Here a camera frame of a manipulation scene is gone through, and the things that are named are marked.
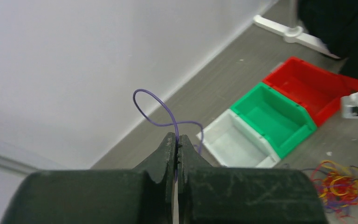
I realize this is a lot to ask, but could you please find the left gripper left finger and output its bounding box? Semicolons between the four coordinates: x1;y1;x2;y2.
1;133;176;224

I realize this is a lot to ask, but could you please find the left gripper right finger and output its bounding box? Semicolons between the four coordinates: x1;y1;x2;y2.
177;135;328;224

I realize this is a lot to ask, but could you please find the red plastic bin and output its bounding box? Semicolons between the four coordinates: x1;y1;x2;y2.
263;56;358;127

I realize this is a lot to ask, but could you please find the green plastic bin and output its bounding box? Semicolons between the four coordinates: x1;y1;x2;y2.
230;82;317;159

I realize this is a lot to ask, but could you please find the black t-shirt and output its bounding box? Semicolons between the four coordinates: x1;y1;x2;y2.
298;0;358;79

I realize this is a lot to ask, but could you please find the coloured cable bundle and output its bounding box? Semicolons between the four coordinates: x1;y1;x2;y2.
302;160;358;217

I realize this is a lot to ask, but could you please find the metal clothes rack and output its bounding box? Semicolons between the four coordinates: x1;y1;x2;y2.
254;0;340;59

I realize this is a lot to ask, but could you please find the white plastic bin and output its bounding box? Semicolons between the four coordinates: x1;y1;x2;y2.
197;109;281;168

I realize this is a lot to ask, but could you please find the purple thin cable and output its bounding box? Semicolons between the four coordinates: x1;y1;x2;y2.
132;89;205;183

